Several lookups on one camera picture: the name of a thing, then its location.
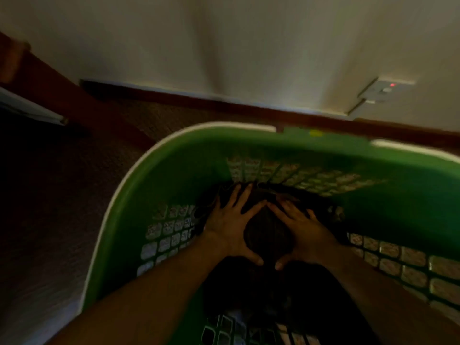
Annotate brown wooden furniture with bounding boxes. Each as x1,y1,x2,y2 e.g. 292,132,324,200
0,31,155,151

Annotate white wall socket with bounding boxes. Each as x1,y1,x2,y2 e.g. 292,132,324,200
357,77,416,104

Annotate white panel edge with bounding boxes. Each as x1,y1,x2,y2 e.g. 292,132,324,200
0,87,68,125

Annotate person's right forearm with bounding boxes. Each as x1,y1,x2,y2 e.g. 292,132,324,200
320,241,460,345

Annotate person's left forearm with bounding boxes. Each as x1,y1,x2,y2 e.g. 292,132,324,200
46,234,232,345

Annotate green plastic laundry basket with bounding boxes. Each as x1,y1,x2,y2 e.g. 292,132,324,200
79,121,460,345

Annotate dark wooden skirting board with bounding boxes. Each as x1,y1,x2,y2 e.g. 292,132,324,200
80,80,460,149

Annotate dark clothing bundle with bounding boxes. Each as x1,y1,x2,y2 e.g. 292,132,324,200
196,181,381,345

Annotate person's right hand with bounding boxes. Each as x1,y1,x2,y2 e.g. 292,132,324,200
267,200,339,271

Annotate person's left hand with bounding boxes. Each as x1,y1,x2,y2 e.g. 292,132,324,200
201,183,267,266

